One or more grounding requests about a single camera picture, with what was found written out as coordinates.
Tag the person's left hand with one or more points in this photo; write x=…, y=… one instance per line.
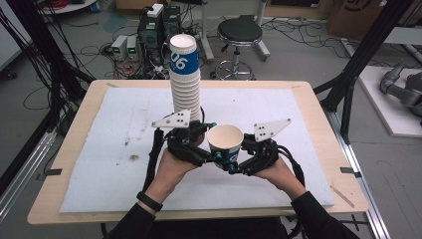
x=169, y=172

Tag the black round stool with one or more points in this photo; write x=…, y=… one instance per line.
x=239, y=31

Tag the black wristband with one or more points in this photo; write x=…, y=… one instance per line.
x=149, y=200

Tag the wooden table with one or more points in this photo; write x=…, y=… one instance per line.
x=49, y=199

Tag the brown cardboard box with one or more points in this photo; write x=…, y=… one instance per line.
x=132, y=3

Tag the person's dark torso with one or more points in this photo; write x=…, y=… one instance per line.
x=219, y=230

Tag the round white table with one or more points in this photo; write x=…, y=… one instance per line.
x=71, y=6

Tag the stack of white paper cups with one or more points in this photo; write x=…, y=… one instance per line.
x=185, y=83

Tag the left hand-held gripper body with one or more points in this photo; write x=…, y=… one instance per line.
x=185, y=146

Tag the black angled frame post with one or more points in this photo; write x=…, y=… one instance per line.
x=358, y=63

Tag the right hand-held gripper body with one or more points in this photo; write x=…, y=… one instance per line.
x=265, y=154

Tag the black tape strip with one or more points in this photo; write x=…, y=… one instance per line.
x=53, y=172
x=350, y=171

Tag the white foam mat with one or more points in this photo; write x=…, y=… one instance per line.
x=116, y=132

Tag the aluminium floor rail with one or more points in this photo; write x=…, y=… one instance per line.
x=361, y=186
x=23, y=172

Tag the grey bench power supply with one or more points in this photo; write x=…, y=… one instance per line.
x=118, y=46
x=132, y=47

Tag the large printed cardboard box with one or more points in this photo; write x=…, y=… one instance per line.
x=351, y=16

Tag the white power strip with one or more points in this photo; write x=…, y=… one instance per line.
x=155, y=10

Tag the black computer tower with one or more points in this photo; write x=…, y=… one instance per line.
x=150, y=36
x=171, y=21

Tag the person's right hand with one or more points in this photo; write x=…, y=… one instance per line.
x=282, y=176

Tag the white floor platform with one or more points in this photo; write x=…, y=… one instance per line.
x=381, y=113

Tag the paper cup with blue label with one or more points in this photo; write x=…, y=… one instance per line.
x=225, y=137

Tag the thin wooden stick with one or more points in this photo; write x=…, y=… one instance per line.
x=341, y=196

